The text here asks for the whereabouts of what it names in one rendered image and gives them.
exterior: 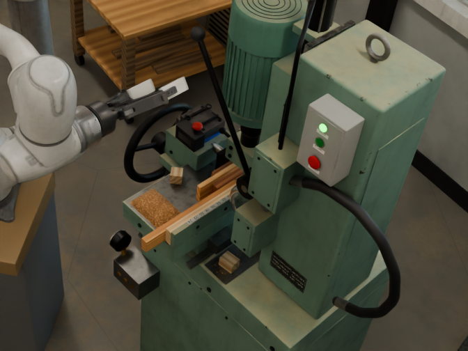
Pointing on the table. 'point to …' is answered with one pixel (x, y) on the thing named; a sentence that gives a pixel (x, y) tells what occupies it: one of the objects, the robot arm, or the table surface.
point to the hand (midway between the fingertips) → (164, 85)
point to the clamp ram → (219, 154)
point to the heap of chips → (154, 207)
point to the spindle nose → (250, 136)
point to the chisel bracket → (237, 152)
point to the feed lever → (197, 33)
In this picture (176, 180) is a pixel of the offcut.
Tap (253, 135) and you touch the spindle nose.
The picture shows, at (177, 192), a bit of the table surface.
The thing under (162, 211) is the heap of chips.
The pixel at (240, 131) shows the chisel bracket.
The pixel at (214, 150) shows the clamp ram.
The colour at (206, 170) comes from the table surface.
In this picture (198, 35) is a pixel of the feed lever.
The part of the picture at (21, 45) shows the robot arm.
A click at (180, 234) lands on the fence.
